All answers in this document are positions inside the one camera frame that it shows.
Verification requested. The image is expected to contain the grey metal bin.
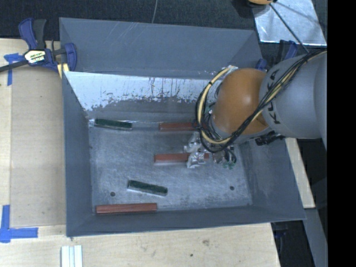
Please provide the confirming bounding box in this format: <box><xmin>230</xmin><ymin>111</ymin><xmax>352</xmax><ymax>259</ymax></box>
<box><xmin>58</xmin><ymin>17</ymin><xmax>307</xmax><ymax>238</ymax></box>

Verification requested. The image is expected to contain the black cylinder on white bracket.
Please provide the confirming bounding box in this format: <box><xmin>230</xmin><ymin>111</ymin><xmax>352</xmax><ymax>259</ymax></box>
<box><xmin>255</xmin><ymin>131</ymin><xmax>285</xmax><ymax>146</ymax></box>

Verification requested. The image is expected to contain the dark green flat block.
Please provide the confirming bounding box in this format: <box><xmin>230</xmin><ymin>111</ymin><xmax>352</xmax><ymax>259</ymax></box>
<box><xmin>127</xmin><ymin>180</ymin><xmax>169</xmax><ymax>197</ymax></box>
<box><xmin>94</xmin><ymin>118</ymin><xmax>134</xmax><ymax>131</ymax></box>

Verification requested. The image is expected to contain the red-brown flat block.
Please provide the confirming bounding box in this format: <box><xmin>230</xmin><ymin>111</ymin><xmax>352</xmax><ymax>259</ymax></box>
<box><xmin>154</xmin><ymin>152</ymin><xmax>210</xmax><ymax>166</ymax></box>
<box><xmin>95</xmin><ymin>202</ymin><xmax>159</xmax><ymax>215</ymax></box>
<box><xmin>158</xmin><ymin>121</ymin><xmax>200</xmax><ymax>132</ymax></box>

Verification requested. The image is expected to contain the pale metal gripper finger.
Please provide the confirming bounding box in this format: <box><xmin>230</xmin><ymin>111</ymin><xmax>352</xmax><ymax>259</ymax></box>
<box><xmin>186</xmin><ymin>152</ymin><xmax>210</xmax><ymax>169</ymax></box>
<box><xmin>184</xmin><ymin>132</ymin><xmax>202</xmax><ymax>154</ymax></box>

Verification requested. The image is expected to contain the pale wood flat board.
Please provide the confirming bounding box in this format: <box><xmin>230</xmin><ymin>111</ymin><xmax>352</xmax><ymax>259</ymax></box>
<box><xmin>9</xmin><ymin>65</ymin><xmax>68</xmax><ymax>228</ymax></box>

